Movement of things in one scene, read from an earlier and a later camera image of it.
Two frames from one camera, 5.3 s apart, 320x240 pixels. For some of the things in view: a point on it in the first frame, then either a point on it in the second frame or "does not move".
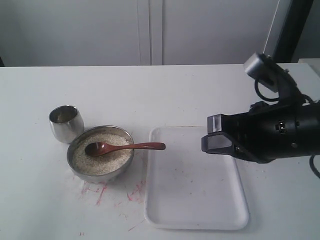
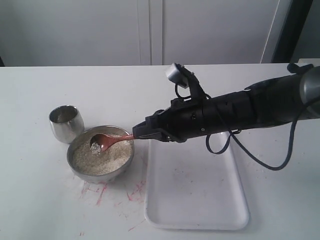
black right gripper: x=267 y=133 to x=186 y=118
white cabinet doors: x=137 y=32 does not move
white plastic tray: x=187 y=189 does not move
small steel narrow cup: x=66 y=123 does not move
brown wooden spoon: x=98 y=149 to x=105 y=141
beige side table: x=314 y=63 does not move
